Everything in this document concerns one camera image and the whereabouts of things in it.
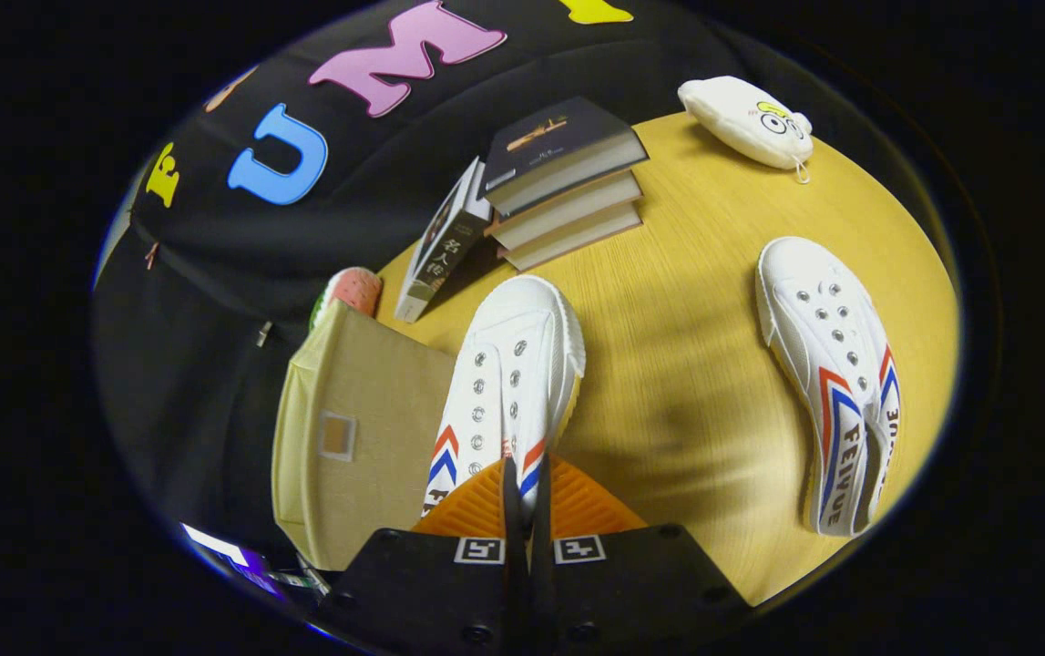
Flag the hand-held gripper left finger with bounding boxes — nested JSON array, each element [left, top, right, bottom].
[[317, 456, 528, 656]]

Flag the beige fabric storage box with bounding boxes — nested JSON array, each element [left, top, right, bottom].
[[271, 301, 457, 573]]

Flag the watermelon slice toy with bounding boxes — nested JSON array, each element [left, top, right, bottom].
[[310, 267, 384, 331]]

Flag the white portrait cover book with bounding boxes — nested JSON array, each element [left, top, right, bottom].
[[394, 157, 494, 323]]

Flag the black backdrop cloth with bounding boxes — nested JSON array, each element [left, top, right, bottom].
[[94, 0, 760, 548]]

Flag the white striped canvas shoe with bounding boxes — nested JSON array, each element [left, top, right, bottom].
[[422, 275, 587, 520], [756, 237, 902, 537]]

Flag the white plush toy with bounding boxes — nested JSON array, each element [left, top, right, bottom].
[[677, 77, 814, 183]]

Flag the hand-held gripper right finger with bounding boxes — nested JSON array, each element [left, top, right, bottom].
[[527, 456, 751, 656]]

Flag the lit computer screen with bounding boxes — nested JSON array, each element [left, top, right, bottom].
[[180, 522, 332, 602]]

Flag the black cover book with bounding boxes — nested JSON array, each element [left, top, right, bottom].
[[478, 97, 649, 218]]

